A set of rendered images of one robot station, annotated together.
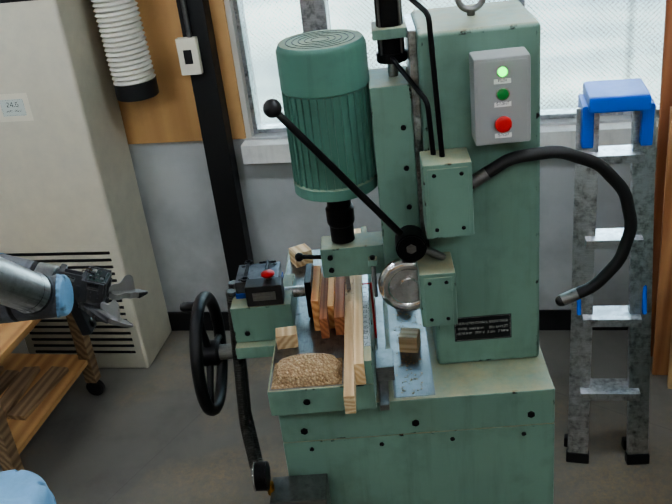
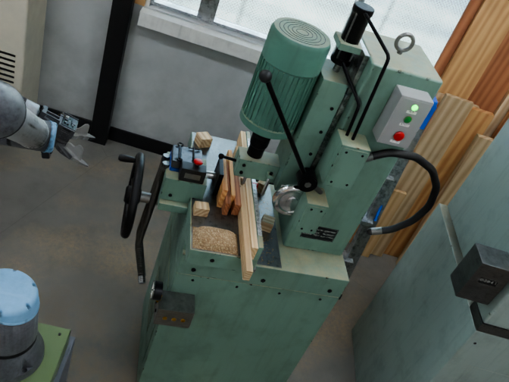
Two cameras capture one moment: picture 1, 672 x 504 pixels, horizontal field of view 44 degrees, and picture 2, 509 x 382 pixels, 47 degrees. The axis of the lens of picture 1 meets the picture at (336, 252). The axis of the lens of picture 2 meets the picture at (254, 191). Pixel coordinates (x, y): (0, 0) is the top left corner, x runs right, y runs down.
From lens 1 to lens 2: 61 cm
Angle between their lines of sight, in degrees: 22
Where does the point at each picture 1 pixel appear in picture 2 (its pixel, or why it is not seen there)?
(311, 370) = (221, 242)
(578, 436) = not seen: hidden behind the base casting
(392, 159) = (315, 124)
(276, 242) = (138, 84)
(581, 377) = not seen: hidden behind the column
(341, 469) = (204, 294)
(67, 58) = not seen: outside the picture
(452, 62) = (384, 86)
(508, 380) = (323, 268)
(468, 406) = (298, 279)
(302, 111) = (276, 78)
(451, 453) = (274, 300)
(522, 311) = (345, 230)
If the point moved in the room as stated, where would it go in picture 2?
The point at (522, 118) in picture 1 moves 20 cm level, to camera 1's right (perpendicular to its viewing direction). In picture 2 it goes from (410, 136) to (469, 147)
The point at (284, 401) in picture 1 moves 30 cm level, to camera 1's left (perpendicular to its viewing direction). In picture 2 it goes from (198, 257) to (94, 245)
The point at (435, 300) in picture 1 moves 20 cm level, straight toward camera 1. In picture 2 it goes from (309, 219) to (316, 267)
